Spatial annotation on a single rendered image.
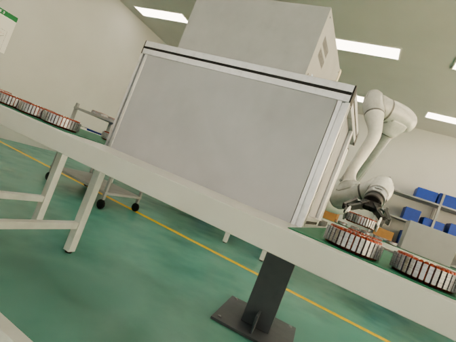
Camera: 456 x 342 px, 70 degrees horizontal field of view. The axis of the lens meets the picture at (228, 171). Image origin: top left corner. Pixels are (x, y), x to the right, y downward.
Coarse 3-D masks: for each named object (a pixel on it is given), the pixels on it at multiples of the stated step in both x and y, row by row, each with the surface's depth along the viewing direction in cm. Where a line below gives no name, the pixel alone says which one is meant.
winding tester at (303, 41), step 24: (216, 0) 100; (240, 0) 97; (264, 0) 94; (192, 24) 102; (216, 24) 99; (240, 24) 96; (264, 24) 93; (288, 24) 90; (312, 24) 87; (192, 48) 101; (216, 48) 97; (240, 48) 94; (264, 48) 91; (288, 48) 89; (312, 48) 86; (336, 48) 104; (312, 72) 90; (336, 72) 115
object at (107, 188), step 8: (88, 112) 359; (96, 112) 373; (104, 120) 382; (112, 120) 344; (88, 128) 384; (56, 152) 369; (64, 168) 377; (72, 176) 353; (80, 176) 364; (88, 176) 385; (88, 184) 342; (104, 184) 378; (112, 184) 398; (104, 192) 332; (112, 192) 346; (120, 192) 365; (128, 192) 386; (136, 200) 384; (136, 208) 383
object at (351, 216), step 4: (348, 212) 121; (352, 212) 120; (348, 216) 120; (352, 216) 118; (356, 216) 117; (360, 216) 117; (364, 216) 118; (348, 220) 120; (352, 220) 118; (356, 220) 117; (360, 220) 117; (364, 220) 116; (368, 220) 116; (372, 220) 117; (360, 224) 116; (364, 224) 116; (368, 224) 116; (372, 224) 116; (376, 224) 118; (368, 228) 117; (372, 228) 117
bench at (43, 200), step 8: (56, 160) 227; (64, 160) 229; (56, 168) 225; (48, 176) 227; (56, 176) 227; (48, 184) 226; (56, 184) 229; (0, 192) 198; (8, 192) 203; (16, 192) 210; (48, 192) 226; (24, 200) 213; (32, 200) 218; (40, 200) 223; (48, 200) 228; (40, 208) 225; (32, 216) 227; (40, 216) 227
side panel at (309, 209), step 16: (336, 112) 79; (336, 128) 78; (336, 144) 89; (320, 160) 79; (336, 160) 99; (320, 176) 77; (336, 176) 102; (304, 192) 78; (320, 192) 93; (304, 208) 78; (320, 208) 100; (304, 224) 79
